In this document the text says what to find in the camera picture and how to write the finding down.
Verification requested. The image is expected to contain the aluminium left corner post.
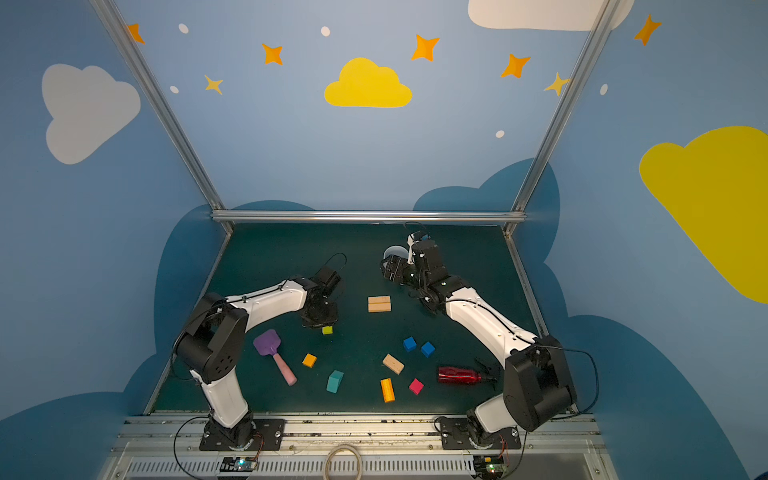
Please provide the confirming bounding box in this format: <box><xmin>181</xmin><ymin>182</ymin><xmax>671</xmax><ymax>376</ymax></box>
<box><xmin>90</xmin><ymin>0</ymin><xmax>226</xmax><ymax>213</ymax></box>

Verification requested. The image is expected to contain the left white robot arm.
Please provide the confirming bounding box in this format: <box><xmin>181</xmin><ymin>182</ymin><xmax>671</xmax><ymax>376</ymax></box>
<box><xmin>171</xmin><ymin>266</ymin><xmax>341</xmax><ymax>452</ymax></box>

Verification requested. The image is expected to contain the left green circuit board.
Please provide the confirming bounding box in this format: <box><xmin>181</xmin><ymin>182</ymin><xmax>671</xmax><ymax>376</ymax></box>
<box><xmin>219</xmin><ymin>456</ymin><xmax>258</xmax><ymax>474</ymax></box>

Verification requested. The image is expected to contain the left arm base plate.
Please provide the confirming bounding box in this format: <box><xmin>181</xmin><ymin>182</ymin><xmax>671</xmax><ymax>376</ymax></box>
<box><xmin>199</xmin><ymin>416</ymin><xmax>285</xmax><ymax>452</ymax></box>

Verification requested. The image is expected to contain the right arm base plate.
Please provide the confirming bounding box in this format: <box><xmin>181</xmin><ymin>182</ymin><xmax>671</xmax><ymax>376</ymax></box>
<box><xmin>433</xmin><ymin>416</ymin><xmax>522</xmax><ymax>450</ymax></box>

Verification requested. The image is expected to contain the tan wood block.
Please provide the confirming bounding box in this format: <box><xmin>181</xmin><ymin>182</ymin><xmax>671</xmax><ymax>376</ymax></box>
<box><xmin>382</xmin><ymin>354</ymin><xmax>405</xmax><ymax>375</ymax></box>

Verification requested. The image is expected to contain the aluminium back frame rail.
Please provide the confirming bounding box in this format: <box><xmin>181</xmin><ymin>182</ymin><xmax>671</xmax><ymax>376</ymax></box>
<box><xmin>211</xmin><ymin>210</ymin><xmax>526</xmax><ymax>224</ymax></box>

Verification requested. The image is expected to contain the orange yellow block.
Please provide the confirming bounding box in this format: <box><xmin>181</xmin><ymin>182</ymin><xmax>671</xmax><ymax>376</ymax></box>
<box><xmin>380</xmin><ymin>378</ymin><xmax>396</xmax><ymax>403</ymax></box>

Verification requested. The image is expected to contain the blue cube left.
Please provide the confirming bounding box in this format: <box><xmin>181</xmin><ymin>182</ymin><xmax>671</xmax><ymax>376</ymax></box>
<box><xmin>403</xmin><ymin>337</ymin><xmax>417</xmax><ymax>352</ymax></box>

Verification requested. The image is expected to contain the blue cube right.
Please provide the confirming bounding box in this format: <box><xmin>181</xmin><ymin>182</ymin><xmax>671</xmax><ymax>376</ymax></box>
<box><xmin>421</xmin><ymin>341</ymin><xmax>436</xmax><ymax>358</ymax></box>

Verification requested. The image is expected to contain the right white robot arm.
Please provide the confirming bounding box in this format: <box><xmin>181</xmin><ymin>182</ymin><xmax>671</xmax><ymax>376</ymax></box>
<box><xmin>380</xmin><ymin>236</ymin><xmax>577</xmax><ymax>447</ymax></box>

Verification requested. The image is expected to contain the beige cable loop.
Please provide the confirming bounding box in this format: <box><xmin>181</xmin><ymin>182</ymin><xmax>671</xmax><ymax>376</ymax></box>
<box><xmin>323</xmin><ymin>442</ymin><xmax>365</xmax><ymax>480</ymax></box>

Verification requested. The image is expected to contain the green circuit board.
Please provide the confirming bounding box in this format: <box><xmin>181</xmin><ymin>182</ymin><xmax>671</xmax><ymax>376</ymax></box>
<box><xmin>219</xmin><ymin>456</ymin><xmax>258</xmax><ymax>474</ymax></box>
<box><xmin>472</xmin><ymin>456</ymin><xmax>507</xmax><ymax>480</ymax></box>

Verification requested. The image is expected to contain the small orange cube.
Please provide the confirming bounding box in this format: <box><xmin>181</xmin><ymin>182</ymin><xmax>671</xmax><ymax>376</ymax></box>
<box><xmin>302</xmin><ymin>353</ymin><xmax>317</xmax><ymax>368</ymax></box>

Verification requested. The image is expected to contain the front aluminium rail base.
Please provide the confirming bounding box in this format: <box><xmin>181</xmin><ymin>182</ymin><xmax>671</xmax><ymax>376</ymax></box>
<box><xmin>98</xmin><ymin>413</ymin><xmax>618</xmax><ymax>479</ymax></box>

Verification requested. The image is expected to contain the teal block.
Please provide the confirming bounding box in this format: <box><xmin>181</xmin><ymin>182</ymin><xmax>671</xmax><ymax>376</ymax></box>
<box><xmin>326</xmin><ymin>370</ymin><xmax>344</xmax><ymax>394</ymax></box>

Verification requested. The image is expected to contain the right green circuit board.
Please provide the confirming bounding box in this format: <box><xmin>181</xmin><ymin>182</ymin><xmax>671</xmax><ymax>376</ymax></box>
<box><xmin>472</xmin><ymin>456</ymin><xmax>507</xmax><ymax>480</ymax></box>

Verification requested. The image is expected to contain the purple pink toy spatula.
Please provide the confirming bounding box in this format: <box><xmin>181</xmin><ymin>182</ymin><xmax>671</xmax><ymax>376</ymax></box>
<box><xmin>253</xmin><ymin>329</ymin><xmax>297</xmax><ymax>386</ymax></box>

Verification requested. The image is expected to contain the blue cube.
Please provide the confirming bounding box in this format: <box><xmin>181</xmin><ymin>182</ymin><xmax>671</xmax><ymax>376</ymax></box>
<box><xmin>421</xmin><ymin>341</ymin><xmax>436</xmax><ymax>358</ymax></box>
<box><xmin>403</xmin><ymin>337</ymin><xmax>417</xmax><ymax>352</ymax></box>

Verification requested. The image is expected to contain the aluminium right corner post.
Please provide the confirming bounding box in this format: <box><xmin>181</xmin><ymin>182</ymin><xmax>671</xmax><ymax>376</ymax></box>
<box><xmin>503</xmin><ymin>0</ymin><xmax>621</xmax><ymax>240</ymax></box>

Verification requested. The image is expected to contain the light blue ceramic mug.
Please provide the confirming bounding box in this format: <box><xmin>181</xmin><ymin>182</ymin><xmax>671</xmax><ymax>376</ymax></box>
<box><xmin>383</xmin><ymin>245</ymin><xmax>409</xmax><ymax>260</ymax></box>

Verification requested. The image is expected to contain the magenta cube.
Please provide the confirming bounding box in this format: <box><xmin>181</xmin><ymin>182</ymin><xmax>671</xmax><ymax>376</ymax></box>
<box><xmin>409</xmin><ymin>379</ymin><xmax>424</xmax><ymax>395</ymax></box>

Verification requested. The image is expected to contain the aluminium corner post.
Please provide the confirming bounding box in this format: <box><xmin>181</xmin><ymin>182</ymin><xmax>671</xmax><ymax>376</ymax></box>
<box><xmin>90</xmin><ymin>0</ymin><xmax>226</xmax><ymax>213</ymax></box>
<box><xmin>503</xmin><ymin>0</ymin><xmax>621</xmax><ymax>240</ymax></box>

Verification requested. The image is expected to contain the red spray bottle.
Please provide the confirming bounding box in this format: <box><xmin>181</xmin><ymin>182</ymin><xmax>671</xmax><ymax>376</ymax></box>
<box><xmin>437</xmin><ymin>359</ymin><xmax>502</xmax><ymax>387</ymax></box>

